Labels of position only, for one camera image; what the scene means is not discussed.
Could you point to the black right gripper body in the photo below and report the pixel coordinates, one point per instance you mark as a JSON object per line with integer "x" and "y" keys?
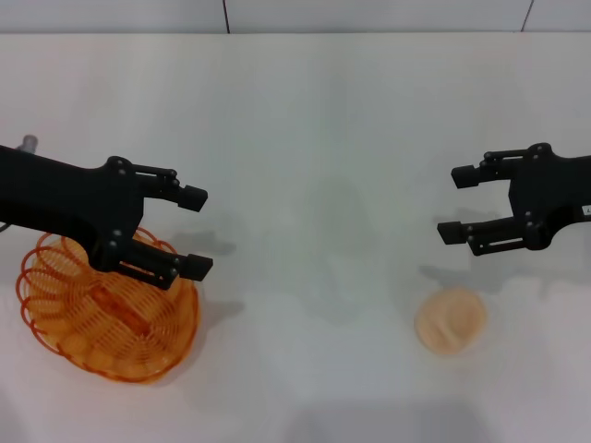
{"x": 549, "y": 194}

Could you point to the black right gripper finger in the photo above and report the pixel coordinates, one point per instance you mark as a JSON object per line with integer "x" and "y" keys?
{"x": 452, "y": 232}
{"x": 466, "y": 175}

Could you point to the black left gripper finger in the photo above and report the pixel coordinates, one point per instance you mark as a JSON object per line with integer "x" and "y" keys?
{"x": 196, "y": 268}
{"x": 194, "y": 199}

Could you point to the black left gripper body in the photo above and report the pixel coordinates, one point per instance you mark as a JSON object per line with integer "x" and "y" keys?
{"x": 55, "y": 194}

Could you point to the orange woven plastic basket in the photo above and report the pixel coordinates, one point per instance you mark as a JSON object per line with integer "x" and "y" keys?
{"x": 115, "y": 332}

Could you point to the silver cylindrical connector plug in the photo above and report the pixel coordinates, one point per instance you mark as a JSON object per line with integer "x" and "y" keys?
{"x": 30, "y": 141}

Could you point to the round beige bread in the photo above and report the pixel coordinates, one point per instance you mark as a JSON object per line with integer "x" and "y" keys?
{"x": 450, "y": 320}

